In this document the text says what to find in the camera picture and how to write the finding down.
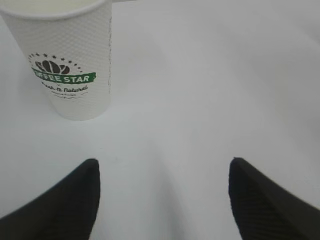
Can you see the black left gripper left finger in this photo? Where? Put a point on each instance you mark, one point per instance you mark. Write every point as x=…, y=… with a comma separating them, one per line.
x=67, y=211

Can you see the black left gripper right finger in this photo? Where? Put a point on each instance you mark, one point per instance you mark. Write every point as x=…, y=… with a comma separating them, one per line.
x=263, y=210

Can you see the white Coffee Star paper cup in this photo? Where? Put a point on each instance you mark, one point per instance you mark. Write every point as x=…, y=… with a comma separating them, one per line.
x=68, y=46

